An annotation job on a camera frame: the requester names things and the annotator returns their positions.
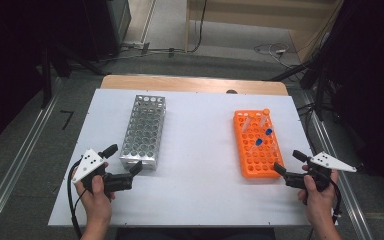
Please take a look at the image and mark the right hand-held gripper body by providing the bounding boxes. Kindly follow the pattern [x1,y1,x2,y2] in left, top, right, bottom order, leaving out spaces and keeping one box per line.
[283,151,358,194]

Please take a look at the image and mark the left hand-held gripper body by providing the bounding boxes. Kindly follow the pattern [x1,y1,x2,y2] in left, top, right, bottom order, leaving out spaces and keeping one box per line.
[71,148,135,194]

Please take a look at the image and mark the orange plastic test tube rack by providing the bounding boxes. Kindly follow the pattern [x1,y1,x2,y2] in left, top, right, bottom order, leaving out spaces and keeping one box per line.
[232,109,286,179]

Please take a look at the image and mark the metal test tube rack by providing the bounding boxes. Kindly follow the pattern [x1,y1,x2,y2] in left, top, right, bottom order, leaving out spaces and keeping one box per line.
[119,94,167,171]

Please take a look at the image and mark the orange cap test tube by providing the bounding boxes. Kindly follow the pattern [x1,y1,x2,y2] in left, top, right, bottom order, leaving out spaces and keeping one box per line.
[241,113,257,134]
[259,108,271,129]

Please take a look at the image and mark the person's right hand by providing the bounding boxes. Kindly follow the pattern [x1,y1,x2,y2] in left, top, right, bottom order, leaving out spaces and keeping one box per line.
[297,164,341,225]

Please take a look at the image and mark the person's left hand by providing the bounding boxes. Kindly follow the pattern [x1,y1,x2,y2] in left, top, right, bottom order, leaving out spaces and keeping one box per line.
[74,162,117,218]

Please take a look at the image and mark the white table board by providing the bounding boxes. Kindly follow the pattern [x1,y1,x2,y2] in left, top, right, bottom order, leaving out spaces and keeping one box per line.
[47,88,339,228]

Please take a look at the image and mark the black metal stand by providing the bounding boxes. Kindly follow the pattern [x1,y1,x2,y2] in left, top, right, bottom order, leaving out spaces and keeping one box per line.
[39,44,108,109]
[268,56,339,123]

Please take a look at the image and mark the black curtain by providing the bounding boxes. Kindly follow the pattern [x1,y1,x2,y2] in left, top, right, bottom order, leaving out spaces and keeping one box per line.
[323,0,384,191]
[0,0,88,156]

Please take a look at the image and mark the wooden table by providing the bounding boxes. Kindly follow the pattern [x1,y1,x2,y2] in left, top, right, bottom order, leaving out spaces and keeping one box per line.
[100,74,290,97]

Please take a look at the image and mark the dark cabinet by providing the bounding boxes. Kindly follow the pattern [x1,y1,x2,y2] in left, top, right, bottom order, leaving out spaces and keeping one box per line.
[81,0,133,64]

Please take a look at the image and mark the beige wooden furniture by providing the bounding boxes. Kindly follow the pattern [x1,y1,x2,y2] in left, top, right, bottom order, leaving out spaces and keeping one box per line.
[184,0,345,64]

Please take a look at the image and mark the aluminium floor rail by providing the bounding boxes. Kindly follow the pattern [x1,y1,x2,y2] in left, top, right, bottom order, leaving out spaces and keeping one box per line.
[299,91,376,240]
[0,79,63,240]

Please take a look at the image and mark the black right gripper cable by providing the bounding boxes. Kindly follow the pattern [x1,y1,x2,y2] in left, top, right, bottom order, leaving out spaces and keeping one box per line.
[329,179,344,222]

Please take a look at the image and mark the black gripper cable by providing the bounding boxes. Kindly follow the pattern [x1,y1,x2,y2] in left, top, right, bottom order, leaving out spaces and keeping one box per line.
[329,179,344,222]
[66,159,88,240]

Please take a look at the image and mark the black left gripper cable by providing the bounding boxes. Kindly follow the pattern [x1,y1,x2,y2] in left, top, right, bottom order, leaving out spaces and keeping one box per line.
[66,159,88,240]

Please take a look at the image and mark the white floor cable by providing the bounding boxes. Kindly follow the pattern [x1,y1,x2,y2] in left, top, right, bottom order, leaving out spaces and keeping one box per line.
[253,42,303,69]

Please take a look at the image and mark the black floor cable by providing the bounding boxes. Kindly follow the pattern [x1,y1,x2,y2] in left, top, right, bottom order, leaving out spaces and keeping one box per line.
[118,0,209,58]

